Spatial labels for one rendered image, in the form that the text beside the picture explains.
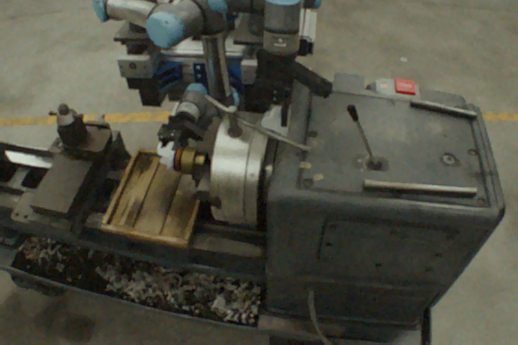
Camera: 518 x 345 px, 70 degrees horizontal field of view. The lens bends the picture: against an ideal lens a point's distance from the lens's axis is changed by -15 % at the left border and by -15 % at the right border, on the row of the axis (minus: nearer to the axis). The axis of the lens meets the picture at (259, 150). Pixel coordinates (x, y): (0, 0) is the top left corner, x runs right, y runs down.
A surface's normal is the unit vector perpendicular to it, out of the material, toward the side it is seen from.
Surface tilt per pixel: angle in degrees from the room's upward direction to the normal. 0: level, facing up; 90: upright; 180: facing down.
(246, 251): 0
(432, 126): 0
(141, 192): 0
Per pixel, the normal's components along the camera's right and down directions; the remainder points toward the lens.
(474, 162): -0.02, -0.68
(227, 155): -0.11, -0.20
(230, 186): -0.15, 0.26
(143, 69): -0.15, 0.73
